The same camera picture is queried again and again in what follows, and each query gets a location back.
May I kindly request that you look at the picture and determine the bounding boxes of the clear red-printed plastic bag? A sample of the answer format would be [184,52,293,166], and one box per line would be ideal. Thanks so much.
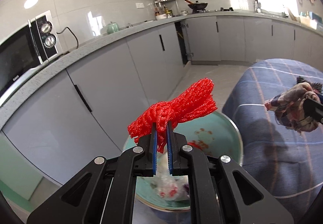
[153,174,182,200]

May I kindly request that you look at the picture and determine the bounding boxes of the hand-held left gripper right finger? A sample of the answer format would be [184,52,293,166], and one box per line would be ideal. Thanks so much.
[167,121,294,224]

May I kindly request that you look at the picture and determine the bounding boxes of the green teapot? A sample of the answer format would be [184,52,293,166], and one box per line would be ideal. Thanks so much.
[106,21,121,35]

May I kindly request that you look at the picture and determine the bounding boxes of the blue checked tablecloth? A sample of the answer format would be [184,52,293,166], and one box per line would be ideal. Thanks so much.
[221,59,323,224]

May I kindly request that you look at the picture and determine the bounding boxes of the black power cable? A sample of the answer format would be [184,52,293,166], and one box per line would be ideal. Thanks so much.
[56,27,79,53]

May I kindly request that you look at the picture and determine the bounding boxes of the gas stove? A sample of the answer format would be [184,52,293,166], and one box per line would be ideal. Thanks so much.
[192,7,234,14]

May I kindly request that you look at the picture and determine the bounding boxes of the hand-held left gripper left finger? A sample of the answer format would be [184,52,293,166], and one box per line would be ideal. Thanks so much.
[27,123,158,224]

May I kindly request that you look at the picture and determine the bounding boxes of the grey kitchen base cabinets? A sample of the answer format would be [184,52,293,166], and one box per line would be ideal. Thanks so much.
[0,14,323,186]

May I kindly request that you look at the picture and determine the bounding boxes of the green enamel basin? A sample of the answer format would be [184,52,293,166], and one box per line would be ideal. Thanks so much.
[122,111,243,211]

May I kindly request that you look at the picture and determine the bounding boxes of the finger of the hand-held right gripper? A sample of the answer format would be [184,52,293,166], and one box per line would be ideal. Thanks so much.
[303,93,323,124]

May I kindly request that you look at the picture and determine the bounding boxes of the black wok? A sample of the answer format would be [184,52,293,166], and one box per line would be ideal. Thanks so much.
[184,0,209,12]

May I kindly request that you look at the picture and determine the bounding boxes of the black microwave oven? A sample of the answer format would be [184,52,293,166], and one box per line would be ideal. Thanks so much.
[0,9,60,99]

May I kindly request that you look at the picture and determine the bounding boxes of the blue storage box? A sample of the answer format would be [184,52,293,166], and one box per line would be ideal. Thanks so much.
[309,12,323,28]

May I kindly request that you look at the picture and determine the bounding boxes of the metal spice rack with bottles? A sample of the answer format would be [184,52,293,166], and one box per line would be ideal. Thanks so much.
[153,0,177,19]

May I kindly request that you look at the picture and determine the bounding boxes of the red mesh net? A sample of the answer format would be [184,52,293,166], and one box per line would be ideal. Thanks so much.
[127,77,218,153]

